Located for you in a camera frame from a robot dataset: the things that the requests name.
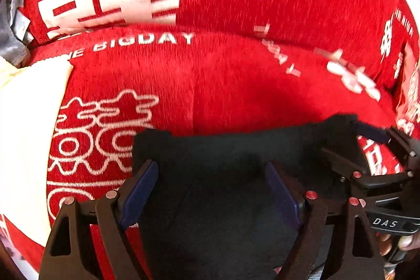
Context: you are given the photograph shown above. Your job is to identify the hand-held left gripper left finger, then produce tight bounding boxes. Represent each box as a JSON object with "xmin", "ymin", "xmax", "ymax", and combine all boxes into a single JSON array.
[{"xmin": 39, "ymin": 160, "xmax": 160, "ymax": 280}]

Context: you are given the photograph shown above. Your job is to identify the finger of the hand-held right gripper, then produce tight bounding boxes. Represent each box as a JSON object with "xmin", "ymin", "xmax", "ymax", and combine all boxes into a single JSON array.
[
  {"xmin": 356, "ymin": 123, "xmax": 418, "ymax": 163},
  {"xmin": 320, "ymin": 147, "xmax": 414, "ymax": 189}
]

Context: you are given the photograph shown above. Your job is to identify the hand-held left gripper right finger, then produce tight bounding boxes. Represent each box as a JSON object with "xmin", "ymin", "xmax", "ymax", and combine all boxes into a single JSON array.
[{"xmin": 265, "ymin": 161, "xmax": 384, "ymax": 280}]

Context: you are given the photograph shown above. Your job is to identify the black pants with grey lining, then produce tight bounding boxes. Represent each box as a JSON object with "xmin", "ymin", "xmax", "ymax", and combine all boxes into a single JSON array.
[{"xmin": 131, "ymin": 114, "xmax": 373, "ymax": 280}]

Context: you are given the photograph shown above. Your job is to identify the person's right hand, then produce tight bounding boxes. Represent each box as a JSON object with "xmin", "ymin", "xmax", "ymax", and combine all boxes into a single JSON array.
[{"xmin": 376, "ymin": 232, "xmax": 420, "ymax": 257}]

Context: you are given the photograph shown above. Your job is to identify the cream white cloth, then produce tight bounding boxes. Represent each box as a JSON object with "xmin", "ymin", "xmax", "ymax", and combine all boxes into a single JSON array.
[{"xmin": 0, "ymin": 57, "xmax": 74, "ymax": 248}]

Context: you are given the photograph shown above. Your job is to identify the grey cloth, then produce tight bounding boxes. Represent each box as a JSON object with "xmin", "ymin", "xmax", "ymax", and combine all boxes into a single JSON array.
[{"xmin": 0, "ymin": 0, "xmax": 35, "ymax": 68}]

